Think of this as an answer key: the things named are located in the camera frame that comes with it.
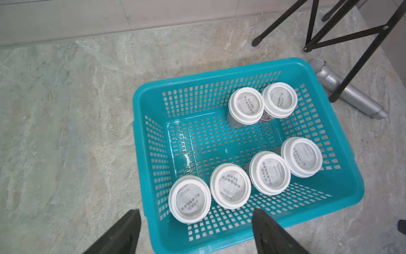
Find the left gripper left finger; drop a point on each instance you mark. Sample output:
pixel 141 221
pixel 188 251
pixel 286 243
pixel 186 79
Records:
pixel 121 238

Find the silver metal cylinder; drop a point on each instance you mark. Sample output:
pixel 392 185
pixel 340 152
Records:
pixel 352 95

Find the yogurt cup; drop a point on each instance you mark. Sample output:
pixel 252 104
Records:
pixel 230 186
pixel 303 156
pixel 245 107
pixel 280 100
pixel 269 173
pixel 189 199

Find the teal plastic basket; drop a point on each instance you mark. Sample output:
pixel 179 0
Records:
pixel 180 128

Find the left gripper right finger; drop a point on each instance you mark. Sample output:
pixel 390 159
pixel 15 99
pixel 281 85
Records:
pixel 271 238

